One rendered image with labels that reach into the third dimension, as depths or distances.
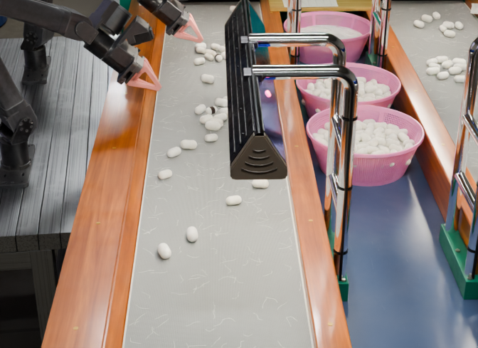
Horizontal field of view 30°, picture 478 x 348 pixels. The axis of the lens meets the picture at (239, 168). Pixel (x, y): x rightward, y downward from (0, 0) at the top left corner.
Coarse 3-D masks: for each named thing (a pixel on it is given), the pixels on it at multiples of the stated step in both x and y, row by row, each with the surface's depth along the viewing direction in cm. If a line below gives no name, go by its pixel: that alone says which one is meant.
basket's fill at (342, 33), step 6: (300, 30) 273; (306, 30) 273; (312, 30) 273; (318, 30) 274; (324, 30) 272; (330, 30) 275; (336, 30) 272; (342, 30) 273; (348, 30) 275; (336, 36) 267; (342, 36) 267; (348, 36) 268; (354, 36) 268; (324, 54) 260
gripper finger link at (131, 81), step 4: (144, 64) 207; (144, 68) 208; (148, 68) 208; (128, 72) 210; (140, 72) 208; (148, 72) 209; (152, 72) 210; (128, 76) 210; (132, 76) 208; (136, 76) 210; (152, 76) 210; (128, 80) 209; (132, 80) 209; (136, 80) 211; (152, 80) 211; (156, 80) 211; (128, 84) 209; (132, 84) 210; (136, 84) 210; (140, 84) 210; (144, 84) 211; (148, 84) 212; (156, 84) 211; (160, 84) 212; (148, 88) 212; (152, 88) 212; (156, 88) 212; (160, 88) 212
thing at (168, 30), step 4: (164, 0) 236; (160, 4) 235; (184, 8) 243; (156, 12) 236; (160, 12) 236; (156, 16) 237; (160, 16) 237; (164, 16) 236; (180, 16) 234; (160, 20) 238; (164, 20) 237; (168, 20) 237; (176, 20) 235; (180, 20) 234; (168, 24) 238; (172, 24) 236; (176, 24) 240; (168, 28) 237; (172, 28) 238; (168, 32) 236; (172, 32) 236
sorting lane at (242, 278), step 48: (192, 48) 257; (192, 96) 227; (144, 192) 183; (192, 192) 183; (240, 192) 183; (288, 192) 183; (144, 240) 167; (240, 240) 167; (288, 240) 167; (144, 288) 153; (192, 288) 153; (240, 288) 153; (288, 288) 153; (144, 336) 142; (192, 336) 142; (240, 336) 142; (288, 336) 142
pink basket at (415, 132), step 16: (320, 112) 211; (384, 112) 213; (400, 112) 211; (320, 128) 211; (400, 128) 211; (416, 128) 206; (320, 144) 196; (416, 144) 196; (320, 160) 202; (368, 160) 193; (384, 160) 193; (400, 160) 196; (368, 176) 197; (384, 176) 197; (400, 176) 202
